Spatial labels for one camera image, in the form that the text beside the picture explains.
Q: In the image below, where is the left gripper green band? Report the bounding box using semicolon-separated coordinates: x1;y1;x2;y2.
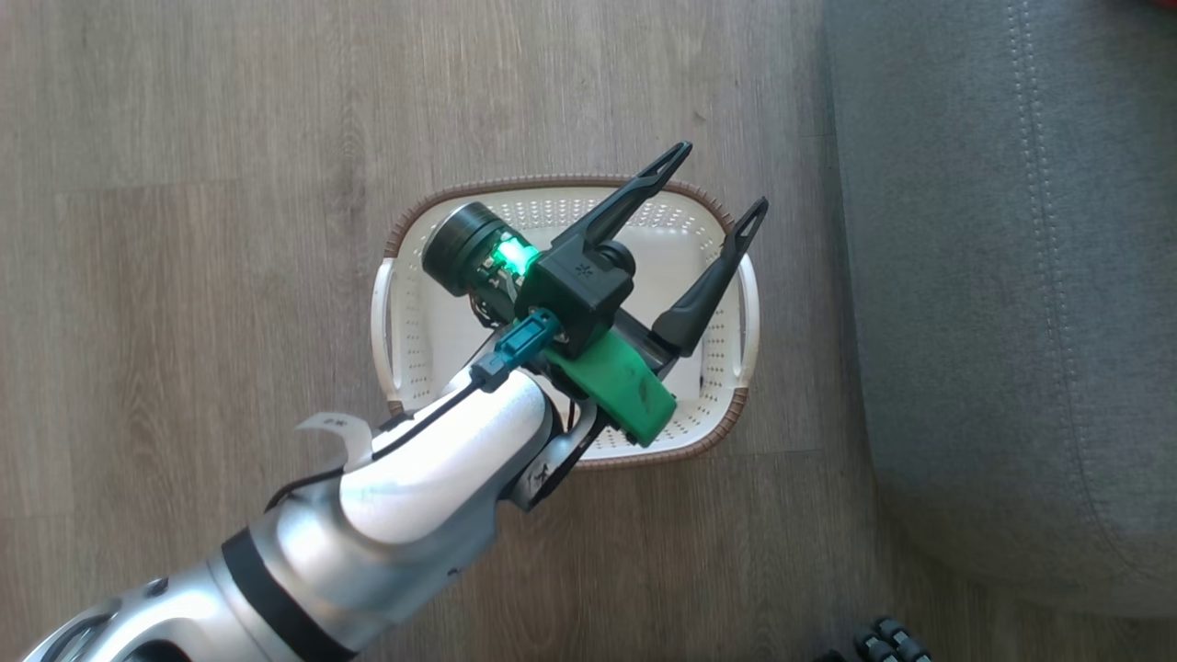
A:
420;140;771;450

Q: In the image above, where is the beige perforated plastic laundry basket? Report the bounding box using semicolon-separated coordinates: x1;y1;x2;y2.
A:
370;174;762;471

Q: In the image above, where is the grey fabric sofa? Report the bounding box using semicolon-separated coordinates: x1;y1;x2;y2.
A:
821;0;1177;619

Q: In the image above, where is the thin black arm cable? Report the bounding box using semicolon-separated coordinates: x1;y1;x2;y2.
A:
265;308;564;512

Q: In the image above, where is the white paper cable label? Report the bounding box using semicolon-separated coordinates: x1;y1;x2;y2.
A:
295;412;375;472

